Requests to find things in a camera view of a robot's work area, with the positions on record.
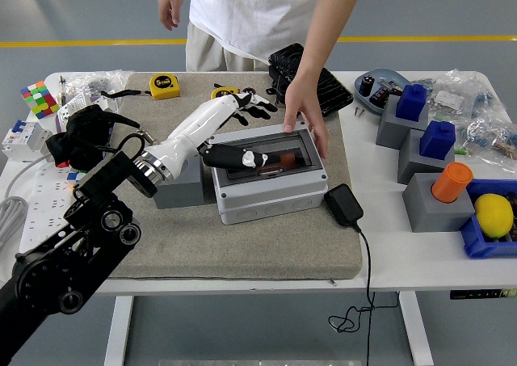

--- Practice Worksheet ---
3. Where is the clear bag with white label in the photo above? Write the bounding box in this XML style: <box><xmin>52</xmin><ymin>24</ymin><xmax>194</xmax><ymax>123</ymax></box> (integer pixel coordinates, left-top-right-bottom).
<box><xmin>411</xmin><ymin>69</ymin><xmax>496</xmax><ymax>119</ymax></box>

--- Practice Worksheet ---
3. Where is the dark brown capacitor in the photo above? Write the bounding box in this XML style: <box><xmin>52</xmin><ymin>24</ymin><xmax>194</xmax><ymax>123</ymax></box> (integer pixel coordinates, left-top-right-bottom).
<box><xmin>369</xmin><ymin>86</ymin><xmax>391</xmax><ymax>105</ymax></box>

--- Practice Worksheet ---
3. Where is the yellow square tape measure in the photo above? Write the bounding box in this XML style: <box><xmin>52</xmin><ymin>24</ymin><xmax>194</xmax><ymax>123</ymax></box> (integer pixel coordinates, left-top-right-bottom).
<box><xmin>100</xmin><ymin>73</ymin><xmax>182</xmax><ymax>100</ymax></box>

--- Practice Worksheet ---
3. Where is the blue-grey oval dish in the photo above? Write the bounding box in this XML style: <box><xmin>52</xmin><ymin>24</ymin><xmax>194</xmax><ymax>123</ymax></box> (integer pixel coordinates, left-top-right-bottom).
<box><xmin>354</xmin><ymin>67</ymin><xmax>413</xmax><ymax>115</ymax></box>

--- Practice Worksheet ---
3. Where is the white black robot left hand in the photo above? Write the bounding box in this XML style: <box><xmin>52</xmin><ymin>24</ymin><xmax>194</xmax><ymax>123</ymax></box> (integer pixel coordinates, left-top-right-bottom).
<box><xmin>141</xmin><ymin>90</ymin><xmax>280</xmax><ymax>182</ymax></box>

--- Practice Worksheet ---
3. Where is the grey-brown mat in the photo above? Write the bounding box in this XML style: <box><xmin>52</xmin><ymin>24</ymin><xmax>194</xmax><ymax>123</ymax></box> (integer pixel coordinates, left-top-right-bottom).
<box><xmin>86</xmin><ymin>73</ymin><xmax>364</xmax><ymax>280</ymax></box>

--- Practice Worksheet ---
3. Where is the person's left hand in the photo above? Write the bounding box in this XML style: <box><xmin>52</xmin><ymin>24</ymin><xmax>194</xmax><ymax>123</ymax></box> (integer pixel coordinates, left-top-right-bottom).
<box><xmin>282</xmin><ymin>74</ymin><xmax>330</xmax><ymax>160</ymax></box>

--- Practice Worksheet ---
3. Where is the white power strip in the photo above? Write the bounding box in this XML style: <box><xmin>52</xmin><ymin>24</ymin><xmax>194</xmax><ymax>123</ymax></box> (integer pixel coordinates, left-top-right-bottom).
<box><xmin>18</xmin><ymin>166</ymin><xmax>88</xmax><ymax>258</ymax></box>

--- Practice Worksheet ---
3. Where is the coiled white cable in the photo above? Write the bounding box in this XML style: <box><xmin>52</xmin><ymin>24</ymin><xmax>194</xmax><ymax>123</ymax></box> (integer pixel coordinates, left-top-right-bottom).
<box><xmin>0</xmin><ymin>196</ymin><xmax>30</xmax><ymax>258</ymax></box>

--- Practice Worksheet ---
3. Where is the yellow lemon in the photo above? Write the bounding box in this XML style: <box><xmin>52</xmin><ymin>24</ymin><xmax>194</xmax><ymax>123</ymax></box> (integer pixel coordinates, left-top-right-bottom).
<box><xmin>473</xmin><ymin>193</ymin><xmax>515</xmax><ymax>239</ymax></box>

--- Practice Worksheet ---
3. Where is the blue plastic bin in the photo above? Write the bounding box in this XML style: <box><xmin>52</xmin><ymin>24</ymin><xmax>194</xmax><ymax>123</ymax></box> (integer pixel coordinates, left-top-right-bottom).
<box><xmin>459</xmin><ymin>179</ymin><xmax>517</xmax><ymax>259</ymax></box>

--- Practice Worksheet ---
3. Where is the grey round cable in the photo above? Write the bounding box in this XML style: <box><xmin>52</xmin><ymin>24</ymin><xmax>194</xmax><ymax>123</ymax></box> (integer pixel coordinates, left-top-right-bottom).
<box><xmin>0</xmin><ymin>154</ymin><xmax>53</xmax><ymax>200</ymax></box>

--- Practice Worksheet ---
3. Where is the person's right hand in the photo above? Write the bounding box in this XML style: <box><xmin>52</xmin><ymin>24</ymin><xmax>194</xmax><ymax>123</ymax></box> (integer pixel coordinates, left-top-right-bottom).
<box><xmin>157</xmin><ymin>0</ymin><xmax>186</xmax><ymax>32</ymax></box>

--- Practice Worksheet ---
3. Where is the white table leg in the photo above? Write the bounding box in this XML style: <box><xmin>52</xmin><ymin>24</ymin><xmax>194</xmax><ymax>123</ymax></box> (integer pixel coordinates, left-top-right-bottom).
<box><xmin>398</xmin><ymin>292</ymin><xmax>435</xmax><ymax>366</ymax></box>
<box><xmin>103</xmin><ymin>296</ymin><xmax>134</xmax><ymax>366</ymax></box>

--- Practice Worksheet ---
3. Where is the small metal piece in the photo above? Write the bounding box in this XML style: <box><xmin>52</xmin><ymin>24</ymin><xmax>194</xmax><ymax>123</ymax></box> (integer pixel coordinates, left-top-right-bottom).
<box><xmin>378</xmin><ymin>78</ymin><xmax>405</xmax><ymax>96</ymax></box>

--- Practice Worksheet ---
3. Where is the black table control panel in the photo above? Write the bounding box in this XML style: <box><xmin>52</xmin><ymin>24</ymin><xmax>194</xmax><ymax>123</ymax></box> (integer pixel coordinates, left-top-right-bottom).
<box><xmin>450</xmin><ymin>288</ymin><xmax>517</xmax><ymax>301</ymax></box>

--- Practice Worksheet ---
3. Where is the clear bag of small parts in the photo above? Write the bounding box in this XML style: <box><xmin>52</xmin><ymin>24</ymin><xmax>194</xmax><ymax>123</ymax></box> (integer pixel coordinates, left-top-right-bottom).
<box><xmin>60</xmin><ymin>69</ymin><xmax>134</xmax><ymax>100</ymax></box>

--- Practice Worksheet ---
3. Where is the blue square battery block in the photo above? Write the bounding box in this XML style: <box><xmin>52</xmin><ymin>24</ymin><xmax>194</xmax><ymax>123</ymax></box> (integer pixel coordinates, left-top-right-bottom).
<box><xmin>418</xmin><ymin>120</ymin><xmax>456</xmax><ymax>160</ymax></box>
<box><xmin>394</xmin><ymin>83</ymin><xmax>428</xmax><ymax>121</ymax></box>

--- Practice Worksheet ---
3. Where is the grey electrical junction box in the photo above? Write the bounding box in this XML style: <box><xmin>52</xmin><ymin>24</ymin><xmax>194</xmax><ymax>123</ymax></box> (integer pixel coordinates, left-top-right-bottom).
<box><xmin>209</xmin><ymin>117</ymin><xmax>329</xmax><ymax>226</ymax></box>

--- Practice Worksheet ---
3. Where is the white labelled package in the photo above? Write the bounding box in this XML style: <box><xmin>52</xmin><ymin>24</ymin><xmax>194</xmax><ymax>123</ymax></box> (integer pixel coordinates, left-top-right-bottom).
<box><xmin>56</xmin><ymin>90</ymin><xmax>120</xmax><ymax>133</ymax></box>

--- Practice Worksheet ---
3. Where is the yellow round-faced tape measure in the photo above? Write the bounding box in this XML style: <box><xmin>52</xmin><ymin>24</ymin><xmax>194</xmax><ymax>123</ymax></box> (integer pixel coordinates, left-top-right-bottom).
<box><xmin>210</xmin><ymin>86</ymin><xmax>243</xmax><ymax>100</ymax></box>

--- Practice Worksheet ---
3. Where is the smoky transparent box lid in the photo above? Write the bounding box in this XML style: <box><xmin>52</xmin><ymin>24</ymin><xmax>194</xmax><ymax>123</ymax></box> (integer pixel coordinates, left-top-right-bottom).
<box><xmin>217</xmin><ymin>131</ymin><xmax>313</xmax><ymax>181</ymax></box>

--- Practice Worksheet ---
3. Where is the grey block with round hole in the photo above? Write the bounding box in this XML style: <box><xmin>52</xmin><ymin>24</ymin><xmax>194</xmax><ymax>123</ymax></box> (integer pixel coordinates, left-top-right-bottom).
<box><xmin>153</xmin><ymin>155</ymin><xmax>206</xmax><ymax>210</ymax></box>

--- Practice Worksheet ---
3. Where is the white circuit breaker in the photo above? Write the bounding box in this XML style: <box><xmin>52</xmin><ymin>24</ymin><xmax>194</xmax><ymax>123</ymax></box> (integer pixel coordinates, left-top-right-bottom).
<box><xmin>1</xmin><ymin>119</ymin><xmax>53</xmax><ymax>163</ymax></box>

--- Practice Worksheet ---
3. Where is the colourful puzzle cube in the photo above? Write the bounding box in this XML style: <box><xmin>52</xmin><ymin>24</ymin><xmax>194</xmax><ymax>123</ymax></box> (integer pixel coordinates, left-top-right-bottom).
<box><xmin>19</xmin><ymin>80</ymin><xmax>61</xmax><ymax>120</ymax></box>
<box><xmin>66</xmin><ymin>170</ymin><xmax>89</xmax><ymax>191</ymax></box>

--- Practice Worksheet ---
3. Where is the person torso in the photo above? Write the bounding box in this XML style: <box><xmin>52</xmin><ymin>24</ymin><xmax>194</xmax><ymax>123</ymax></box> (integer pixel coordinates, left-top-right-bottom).
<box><xmin>185</xmin><ymin>0</ymin><xmax>348</xmax><ymax>73</ymax></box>

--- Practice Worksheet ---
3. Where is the clear bag of resistors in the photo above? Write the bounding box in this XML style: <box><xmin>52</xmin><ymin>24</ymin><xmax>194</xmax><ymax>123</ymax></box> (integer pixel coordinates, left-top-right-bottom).
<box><xmin>456</xmin><ymin>111</ymin><xmax>517</xmax><ymax>173</ymax></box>

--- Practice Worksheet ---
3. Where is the black power adapter plug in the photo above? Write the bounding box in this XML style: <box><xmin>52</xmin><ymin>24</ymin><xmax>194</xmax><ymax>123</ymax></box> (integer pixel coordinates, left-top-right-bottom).
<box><xmin>324</xmin><ymin>183</ymin><xmax>364</xmax><ymax>228</ymax></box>

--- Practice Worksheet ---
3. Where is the grey holder block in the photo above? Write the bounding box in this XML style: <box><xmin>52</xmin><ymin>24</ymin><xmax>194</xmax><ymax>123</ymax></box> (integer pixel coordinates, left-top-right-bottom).
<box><xmin>397</xmin><ymin>128</ymin><xmax>457</xmax><ymax>185</ymax></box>
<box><xmin>375</xmin><ymin>94</ymin><xmax>430</xmax><ymax>149</ymax></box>
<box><xmin>402</xmin><ymin>171</ymin><xmax>477</xmax><ymax>233</ymax></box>

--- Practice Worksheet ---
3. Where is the black adapter cord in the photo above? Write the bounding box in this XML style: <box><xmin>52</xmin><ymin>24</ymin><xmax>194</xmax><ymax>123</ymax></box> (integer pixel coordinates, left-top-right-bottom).
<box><xmin>327</xmin><ymin>222</ymin><xmax>401</xmax><ymax>366</ymax></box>

